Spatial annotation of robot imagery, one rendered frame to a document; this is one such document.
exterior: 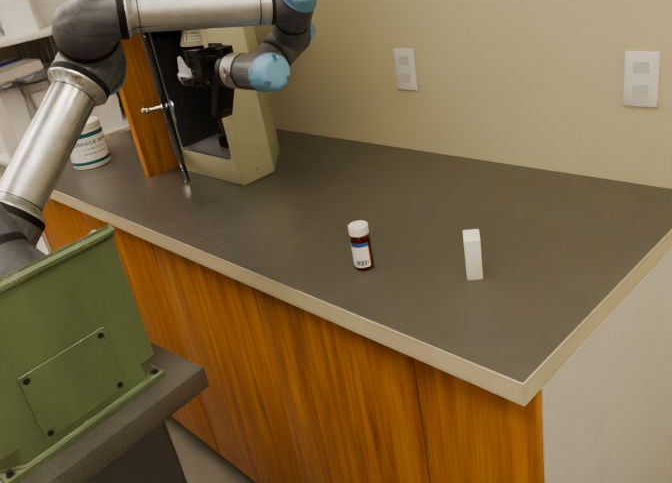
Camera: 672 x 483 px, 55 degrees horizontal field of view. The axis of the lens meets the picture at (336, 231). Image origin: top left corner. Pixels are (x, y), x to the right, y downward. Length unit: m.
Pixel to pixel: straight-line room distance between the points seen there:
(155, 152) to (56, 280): 1.15
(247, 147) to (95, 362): 0.93
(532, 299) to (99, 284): 0.68
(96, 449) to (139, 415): 0.08
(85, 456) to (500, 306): 0.67
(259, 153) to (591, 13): 0.90
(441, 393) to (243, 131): 0.96
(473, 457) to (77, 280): 0.70
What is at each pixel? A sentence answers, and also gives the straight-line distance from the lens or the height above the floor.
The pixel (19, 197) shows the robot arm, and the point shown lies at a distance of 1.24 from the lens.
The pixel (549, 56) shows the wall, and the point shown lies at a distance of 1.57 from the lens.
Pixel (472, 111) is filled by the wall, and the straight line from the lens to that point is 1.72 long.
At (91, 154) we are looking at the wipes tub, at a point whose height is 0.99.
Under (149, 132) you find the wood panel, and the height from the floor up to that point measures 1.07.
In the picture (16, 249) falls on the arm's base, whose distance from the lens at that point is 1.05.
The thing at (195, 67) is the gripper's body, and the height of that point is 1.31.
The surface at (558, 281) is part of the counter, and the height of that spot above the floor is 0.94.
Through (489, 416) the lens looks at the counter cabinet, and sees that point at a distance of 1.08.
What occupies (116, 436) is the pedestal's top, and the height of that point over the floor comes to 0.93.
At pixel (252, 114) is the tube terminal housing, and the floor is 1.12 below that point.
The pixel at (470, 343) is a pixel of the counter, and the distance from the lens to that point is 1.02.
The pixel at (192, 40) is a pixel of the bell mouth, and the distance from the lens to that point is 1.81.
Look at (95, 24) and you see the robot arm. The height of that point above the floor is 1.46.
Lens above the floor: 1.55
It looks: 25 degrees down
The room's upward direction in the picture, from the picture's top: 10 degrees counter-clockwise
